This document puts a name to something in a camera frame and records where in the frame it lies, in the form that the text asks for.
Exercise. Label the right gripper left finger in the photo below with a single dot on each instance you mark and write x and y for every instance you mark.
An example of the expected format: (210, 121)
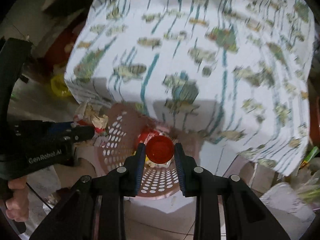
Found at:
(130, 174)

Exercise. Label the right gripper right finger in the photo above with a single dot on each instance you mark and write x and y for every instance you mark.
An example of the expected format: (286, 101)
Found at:
(190, 176)

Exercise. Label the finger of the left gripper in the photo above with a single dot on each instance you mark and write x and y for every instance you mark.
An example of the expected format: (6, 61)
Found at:
(82, 133)
(60, 126)

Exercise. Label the paper wrapper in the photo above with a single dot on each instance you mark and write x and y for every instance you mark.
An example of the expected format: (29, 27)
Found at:
(88, 115)

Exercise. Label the orange plastic bottle cap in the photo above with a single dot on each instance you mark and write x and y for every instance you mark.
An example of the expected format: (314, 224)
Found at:
(159, 149)

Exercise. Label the white red snack wrapper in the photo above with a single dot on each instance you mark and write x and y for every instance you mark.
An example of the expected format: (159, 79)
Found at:
(146, 134)

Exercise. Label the pink perforated trash basket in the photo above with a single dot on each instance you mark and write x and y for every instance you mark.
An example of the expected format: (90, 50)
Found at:
(124, 127)

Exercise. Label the person's left hand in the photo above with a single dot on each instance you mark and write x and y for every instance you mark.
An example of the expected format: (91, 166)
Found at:
(18, 204)

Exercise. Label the yellow plastic lid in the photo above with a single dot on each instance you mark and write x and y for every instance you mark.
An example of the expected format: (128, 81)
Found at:
(59, 86)

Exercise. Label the cat print tablecloth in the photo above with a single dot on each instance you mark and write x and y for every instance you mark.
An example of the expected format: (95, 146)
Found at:
(233, 72)

